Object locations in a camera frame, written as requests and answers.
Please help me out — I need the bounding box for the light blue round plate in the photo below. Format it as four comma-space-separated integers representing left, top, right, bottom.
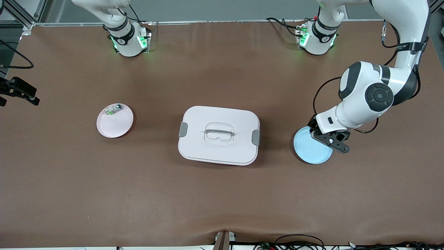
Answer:
293, 126, 334, 165

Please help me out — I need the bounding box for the pink round plate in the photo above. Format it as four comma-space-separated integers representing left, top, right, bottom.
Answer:
96, 103, 134, 139

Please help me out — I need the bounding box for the white lidded storage box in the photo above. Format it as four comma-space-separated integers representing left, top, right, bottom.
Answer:
178, 106, 261, 166

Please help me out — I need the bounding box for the brown table mat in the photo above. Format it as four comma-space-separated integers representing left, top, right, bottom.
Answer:
0, 20, 444, 248

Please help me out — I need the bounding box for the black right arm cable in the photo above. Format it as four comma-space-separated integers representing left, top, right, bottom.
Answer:
0, 39, 35, 69

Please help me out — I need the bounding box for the aluminium frame profile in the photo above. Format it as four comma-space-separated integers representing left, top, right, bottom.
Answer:
429, 0, 444, 15
0, 0, 48, 31

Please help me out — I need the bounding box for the green and clear switch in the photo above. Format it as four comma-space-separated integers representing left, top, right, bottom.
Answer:
105, 104, 124, 116

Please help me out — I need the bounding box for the black left base cable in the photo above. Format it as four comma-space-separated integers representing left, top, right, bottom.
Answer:
266, 17, 303, 37

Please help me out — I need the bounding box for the black base cable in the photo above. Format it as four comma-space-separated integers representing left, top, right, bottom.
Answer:
266, 17, 303, 37
116, 3, 148, 25

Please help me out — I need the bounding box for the black looped cable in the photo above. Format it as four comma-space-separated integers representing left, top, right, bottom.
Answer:
275, 234, 325, 250

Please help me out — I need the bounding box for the black right base cable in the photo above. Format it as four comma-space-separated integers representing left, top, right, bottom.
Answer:
116, 3, 148, 25

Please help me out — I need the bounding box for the silver table edge rail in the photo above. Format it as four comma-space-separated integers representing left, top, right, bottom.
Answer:
33, 19, 384, 27

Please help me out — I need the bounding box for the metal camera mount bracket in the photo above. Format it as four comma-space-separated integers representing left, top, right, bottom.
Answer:
213, 230, 237, 250

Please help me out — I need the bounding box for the black cable bundle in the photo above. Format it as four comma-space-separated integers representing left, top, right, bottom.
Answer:
347, 241, 444, 250

